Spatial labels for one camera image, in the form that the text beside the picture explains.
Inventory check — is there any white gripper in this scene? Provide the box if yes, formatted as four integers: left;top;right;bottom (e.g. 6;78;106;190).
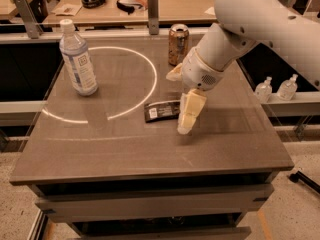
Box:
166;47;224;135

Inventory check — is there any black rxbar chocolate wrapper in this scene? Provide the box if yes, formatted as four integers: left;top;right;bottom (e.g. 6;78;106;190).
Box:
144;100;180;123

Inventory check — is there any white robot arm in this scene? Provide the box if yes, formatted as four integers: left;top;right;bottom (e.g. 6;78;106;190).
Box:
167;0;320;134

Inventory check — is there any brown soda can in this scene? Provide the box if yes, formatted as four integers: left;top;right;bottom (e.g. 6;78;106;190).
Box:
168;24;189;66

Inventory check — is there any small clear sanitizer bottle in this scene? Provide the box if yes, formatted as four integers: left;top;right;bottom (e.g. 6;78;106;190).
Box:
255;77;272;103

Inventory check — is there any white paper sheet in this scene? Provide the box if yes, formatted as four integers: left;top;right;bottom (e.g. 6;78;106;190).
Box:
205;7;216;16

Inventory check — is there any clear plastic water bottle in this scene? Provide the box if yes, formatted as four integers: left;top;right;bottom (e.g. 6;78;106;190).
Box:
59;19;98;96

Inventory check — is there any grey drawer cabinet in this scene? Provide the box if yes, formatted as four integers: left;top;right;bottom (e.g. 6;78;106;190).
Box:
28;171;277;240

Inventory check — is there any black chair base leg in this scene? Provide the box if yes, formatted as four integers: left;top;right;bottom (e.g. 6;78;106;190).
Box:
289;171;320;194

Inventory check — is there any paper packet on desk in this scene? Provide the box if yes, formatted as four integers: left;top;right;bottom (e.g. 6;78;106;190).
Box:
54;4;82;16

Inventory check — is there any grey metal bracket middle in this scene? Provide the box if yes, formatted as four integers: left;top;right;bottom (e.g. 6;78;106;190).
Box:
147;0;159;35

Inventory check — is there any grey metal bracket left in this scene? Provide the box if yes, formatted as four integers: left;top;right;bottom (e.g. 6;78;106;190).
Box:
13;0;42;39

